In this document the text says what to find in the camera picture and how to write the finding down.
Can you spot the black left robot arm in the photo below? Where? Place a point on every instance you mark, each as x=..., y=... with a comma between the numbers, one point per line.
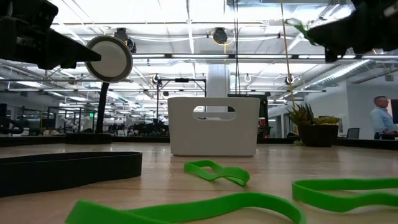
x=6, y=31

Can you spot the grey office chair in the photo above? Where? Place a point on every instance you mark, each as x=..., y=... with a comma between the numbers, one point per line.
x=353, y=133

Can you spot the green rubber band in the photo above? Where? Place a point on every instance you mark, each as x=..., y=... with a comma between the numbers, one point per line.
x=300, y=26
x=342, y=206
x=217, y=207
x=236, y=175

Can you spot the black cabinet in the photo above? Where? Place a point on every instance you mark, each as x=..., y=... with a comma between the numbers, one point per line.
x=264, y=112

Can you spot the black wall monitor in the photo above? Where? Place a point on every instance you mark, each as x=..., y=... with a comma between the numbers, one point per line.
x=395, y=110

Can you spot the white plastic bin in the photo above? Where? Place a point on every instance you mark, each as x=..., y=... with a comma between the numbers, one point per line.
x=214, y=137

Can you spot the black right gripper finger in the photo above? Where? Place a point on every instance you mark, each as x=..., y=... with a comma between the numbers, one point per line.
x=339, y=31
x=332, y=54

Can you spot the potted succulent plant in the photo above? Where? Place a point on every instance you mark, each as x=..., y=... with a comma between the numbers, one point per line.
x=317, y=135

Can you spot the long black rubber band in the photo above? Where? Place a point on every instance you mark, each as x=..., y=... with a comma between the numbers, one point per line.
x=62, y=174

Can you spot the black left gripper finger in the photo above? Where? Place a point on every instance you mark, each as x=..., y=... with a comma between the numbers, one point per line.
x=68, y=51
x=66, y=64

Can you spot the white square column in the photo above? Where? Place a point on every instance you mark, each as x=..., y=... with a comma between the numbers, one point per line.
x=217, y=84

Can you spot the black workstation frame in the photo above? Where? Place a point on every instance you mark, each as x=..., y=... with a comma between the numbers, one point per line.
x=182, y=80

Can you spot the long ceiling light strip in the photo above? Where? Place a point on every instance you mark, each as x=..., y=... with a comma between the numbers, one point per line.
x=199, y=56

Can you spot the person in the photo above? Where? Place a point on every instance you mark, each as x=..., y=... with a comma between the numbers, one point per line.
x=381, y=119

